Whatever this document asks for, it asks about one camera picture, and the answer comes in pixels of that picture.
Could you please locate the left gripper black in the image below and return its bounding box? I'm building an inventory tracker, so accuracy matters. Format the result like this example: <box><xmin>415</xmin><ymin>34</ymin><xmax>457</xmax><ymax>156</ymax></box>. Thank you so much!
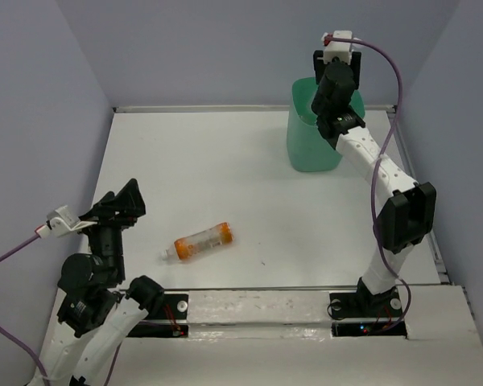
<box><xmin>74</xmin><ymin>176</ymin><xmax>147</xmax><ymax>280</ymax></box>

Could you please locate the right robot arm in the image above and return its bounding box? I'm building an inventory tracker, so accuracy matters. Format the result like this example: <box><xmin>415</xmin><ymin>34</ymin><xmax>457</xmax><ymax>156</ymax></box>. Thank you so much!
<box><xmin>312</xmin><ymin>50</ymin><xmax>436</xmax><ymax>319</ymax></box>

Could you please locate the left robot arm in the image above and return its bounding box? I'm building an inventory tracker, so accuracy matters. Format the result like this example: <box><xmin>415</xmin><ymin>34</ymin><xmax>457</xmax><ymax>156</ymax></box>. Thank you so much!
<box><xmin>30</xmin><ymin>179</ymin><xmax>164</xmax><ymax>385</ymax></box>

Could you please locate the green plastic bin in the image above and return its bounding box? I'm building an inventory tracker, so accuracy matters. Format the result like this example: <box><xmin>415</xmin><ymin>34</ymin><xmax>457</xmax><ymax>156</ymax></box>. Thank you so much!
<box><xmin>287</xmin><ymin>77</ymin><xmax>341</xmax><ymax>172</ymax></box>

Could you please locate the large orange label bottle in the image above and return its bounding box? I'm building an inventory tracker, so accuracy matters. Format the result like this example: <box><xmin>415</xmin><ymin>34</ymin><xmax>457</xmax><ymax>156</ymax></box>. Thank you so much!
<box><xmin>159</xmin><ymin>222</ymin><xmax>233</xmax><ymax>262</ymax></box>

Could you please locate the white foam strip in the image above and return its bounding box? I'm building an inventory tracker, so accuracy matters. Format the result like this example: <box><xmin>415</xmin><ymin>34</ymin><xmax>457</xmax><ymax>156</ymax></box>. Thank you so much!
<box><xmin>187</xmin><ymin>290</ymin><xmax>331</xmax><ymax>325</ymax></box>

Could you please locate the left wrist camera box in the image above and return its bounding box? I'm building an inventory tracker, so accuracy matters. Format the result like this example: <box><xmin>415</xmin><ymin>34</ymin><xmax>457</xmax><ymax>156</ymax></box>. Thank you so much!
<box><xmin>36</xmin><ymin>205</ymin><xmax>97</xmax><ymax>238</ymax></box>

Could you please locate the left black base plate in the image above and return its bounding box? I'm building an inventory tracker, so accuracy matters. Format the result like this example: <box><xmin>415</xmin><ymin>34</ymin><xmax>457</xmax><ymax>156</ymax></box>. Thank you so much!
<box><xmin>127</xmin><ymin>292</ymin><xmax>189</xmax><ymax>339</ymax></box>

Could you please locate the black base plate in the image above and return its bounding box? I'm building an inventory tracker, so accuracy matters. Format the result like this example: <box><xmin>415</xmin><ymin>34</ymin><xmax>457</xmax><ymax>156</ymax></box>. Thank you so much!
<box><xmin>127</xmin><ymin>292</ymin><xmax>189</xmax><ymax>339</ymax></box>
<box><xmin>326</xmin><ymin>290</ymin><xmax>407</xmax><ymax>338</ymax></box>

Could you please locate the aluminium back rail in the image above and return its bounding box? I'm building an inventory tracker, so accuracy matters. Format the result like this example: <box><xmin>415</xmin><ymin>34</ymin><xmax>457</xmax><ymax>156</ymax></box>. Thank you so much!
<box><xmin>112</xmin><ymin>104</ymin><xmax>399</xmax><ymax>114</ymax></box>

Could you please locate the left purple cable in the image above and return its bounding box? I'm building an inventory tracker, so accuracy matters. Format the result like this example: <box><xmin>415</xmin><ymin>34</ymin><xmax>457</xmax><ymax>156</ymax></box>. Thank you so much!
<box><xmin>0</xmin><ymin>227</ymin><xmax>118</xmax><ymax>381</ymax></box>

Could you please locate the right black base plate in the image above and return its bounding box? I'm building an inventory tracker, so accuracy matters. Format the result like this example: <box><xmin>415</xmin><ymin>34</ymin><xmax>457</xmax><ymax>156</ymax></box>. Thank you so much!
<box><xmin>326</xmin><ymin>290</ymin><xmax>407</xmax><ymax>338</ymax></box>

